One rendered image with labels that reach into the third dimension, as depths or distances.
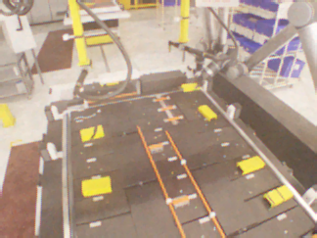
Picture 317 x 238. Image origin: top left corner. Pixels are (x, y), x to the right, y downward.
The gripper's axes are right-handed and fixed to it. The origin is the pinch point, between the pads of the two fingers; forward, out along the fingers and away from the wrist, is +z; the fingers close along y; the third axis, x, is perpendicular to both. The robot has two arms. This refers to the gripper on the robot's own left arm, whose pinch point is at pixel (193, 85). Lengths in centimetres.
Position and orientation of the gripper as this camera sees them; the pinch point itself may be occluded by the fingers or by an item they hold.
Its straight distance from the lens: 194.5
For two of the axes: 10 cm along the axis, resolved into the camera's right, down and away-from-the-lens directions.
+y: 3.2, 5.9, -7.5
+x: 6.1, 4.8, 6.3
